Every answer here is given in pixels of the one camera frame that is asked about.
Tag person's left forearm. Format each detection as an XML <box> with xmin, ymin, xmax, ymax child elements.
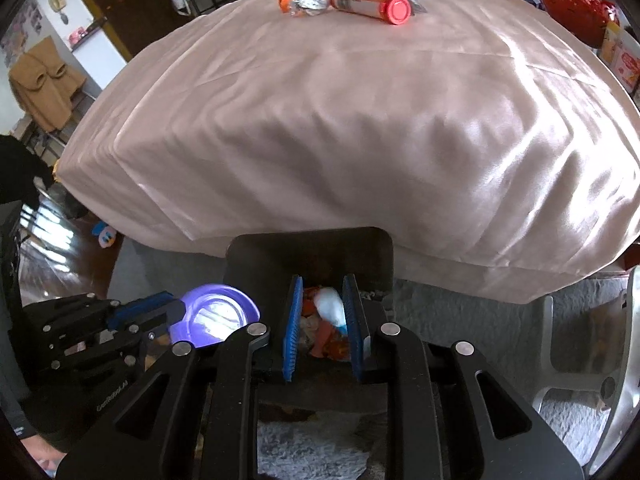
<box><xmin>0</xmin><ymin>380</ymin><xmax>56</xmax><ymax>461</ymax></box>

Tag red plastic basket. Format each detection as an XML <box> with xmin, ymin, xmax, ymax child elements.
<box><xmin>542</xmin><ymin>0</ymin><xmax>621</xmax><ymax>48</ymax></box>

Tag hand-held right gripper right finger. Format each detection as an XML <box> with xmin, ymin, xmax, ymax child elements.
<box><xmin>341</xmin><ymin>273</ymin><xmax>586</xmax><ymax>480</ymax></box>

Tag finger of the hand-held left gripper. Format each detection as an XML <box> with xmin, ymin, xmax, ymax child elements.
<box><xmin>30</xmin><ymin>291</ymin><xmax>183</xmax><ymax>333</ymax></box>
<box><xmin>47</xmin><ymin>325</ymin><xmax>173</xmax><ymax>373</ymax></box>

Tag blue and yellow duck toy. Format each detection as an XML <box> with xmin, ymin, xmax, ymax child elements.
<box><xmin>91</xmin><ymin>221</ymin><xmax>119</xmax><ymax>250</ymax></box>

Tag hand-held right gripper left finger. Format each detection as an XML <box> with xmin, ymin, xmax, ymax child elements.
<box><xmin>55</xmin><ymin>274</ymin><xmax>306</xmax><ymax>480</ymax></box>

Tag small white and blue tube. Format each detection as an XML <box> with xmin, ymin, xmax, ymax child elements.
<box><xmin>312</xmin><ymin>287</ymin><xmax>349</xmax><ymax>337</ymax></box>

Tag red plastic cup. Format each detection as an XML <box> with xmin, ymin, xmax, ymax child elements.
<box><xmin>309</xmin><ymin>320</ymin><xmax>333</xmax><ymax>359</ymax></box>

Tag brown wooden door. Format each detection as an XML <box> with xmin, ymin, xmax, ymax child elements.
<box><xmin>65</xmin><ymin>0</ymin><xmax>251</xmax><ymax>53</ymax></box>

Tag white board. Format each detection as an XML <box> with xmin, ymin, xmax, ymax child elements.
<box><xmin>70</xmin><ymin>25</ymin><xmax>132</xmax><ymax>92</ymax></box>

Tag purple plastic bowl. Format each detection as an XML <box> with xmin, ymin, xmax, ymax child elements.
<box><xmin>167</xmin><ymin>284</ymin><xmax>262</xmax><ymax>350</ymax></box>

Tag grey shaggy rug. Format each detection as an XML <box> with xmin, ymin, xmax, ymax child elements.
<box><xmin>107</xmin><ymin>237</ymin><xmax>631</xmax><ymax>480</ymax></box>

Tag wall photo collage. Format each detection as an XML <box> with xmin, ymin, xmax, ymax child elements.
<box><xmin>0</xmin><ymin>0</ymin><xmax>41</xmax><ymax>68</ymax></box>

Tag silver metal chair base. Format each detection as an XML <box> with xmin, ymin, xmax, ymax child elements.
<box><xmin>532</xmin><ymin>265</ymin><xmax>640</xmax><ymax>476</ymax></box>

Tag person's left hand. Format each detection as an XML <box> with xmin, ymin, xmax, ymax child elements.
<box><xmin>27</xmin><ymin>437</ymin><xmax>68</xmax><ymax>478</ymax></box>

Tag brown coat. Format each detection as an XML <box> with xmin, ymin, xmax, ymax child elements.
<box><xmin>9</xmin><ymin>37</ymin><xmax>88</xmax><ymax>131</ymax></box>

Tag red and gold wrapper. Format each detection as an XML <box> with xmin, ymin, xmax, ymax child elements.
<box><xmin>325</xmin><ymin>339</ymin><xmax>354</xmax><ymax>362</ymax></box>

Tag dark waste bin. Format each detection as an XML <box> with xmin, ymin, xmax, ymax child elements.
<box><xmin>222</xmin><ymin>226</ymin><xmax>396</xmax><ymax>413</ymax></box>

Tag silver crumpled foil wrapper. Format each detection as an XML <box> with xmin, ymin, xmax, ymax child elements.
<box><xmin>287</xmin><ymin>0</ymin><xmax>331</xmax><ymax>18</ymax></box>

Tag orange tube with red cap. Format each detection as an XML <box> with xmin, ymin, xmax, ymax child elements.
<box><xmin>330</xmin><ymin>0</ymin><xmax>413</xmax><ymax>27</ymax></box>

